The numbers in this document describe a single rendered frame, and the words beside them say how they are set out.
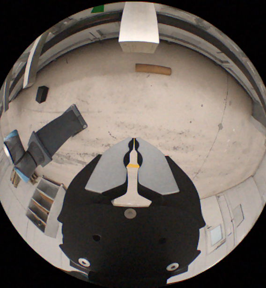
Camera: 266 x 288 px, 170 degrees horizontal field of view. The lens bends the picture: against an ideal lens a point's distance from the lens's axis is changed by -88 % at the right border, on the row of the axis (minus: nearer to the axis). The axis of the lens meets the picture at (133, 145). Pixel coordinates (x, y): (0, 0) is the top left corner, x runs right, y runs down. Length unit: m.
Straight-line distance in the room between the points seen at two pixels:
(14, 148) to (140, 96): 1.06
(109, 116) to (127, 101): 0.23
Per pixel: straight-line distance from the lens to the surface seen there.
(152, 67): 0.89
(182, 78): 1.04
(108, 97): 0.97
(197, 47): 1.09
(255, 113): 2.54
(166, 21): 0.43
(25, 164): 0.72
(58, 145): 0.83
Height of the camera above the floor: 0.93
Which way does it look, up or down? 57 degrees down
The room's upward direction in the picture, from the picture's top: 177 degrees counter-clockwise
